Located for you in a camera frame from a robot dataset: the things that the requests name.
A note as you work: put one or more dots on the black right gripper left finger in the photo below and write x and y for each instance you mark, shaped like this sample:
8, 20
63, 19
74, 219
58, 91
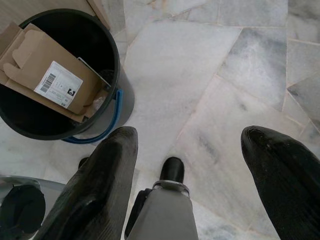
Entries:
100, 187

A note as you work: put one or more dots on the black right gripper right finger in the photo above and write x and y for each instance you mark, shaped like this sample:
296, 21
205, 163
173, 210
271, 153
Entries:
287, 187

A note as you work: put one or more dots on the cardboard with white label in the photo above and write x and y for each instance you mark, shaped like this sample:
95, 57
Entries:
37, 50

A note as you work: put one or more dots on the grey right robot leg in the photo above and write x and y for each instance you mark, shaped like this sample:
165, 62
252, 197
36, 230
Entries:
165, 212

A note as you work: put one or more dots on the plain brown cardboard sheet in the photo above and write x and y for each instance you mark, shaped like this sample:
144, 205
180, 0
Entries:
100, 12

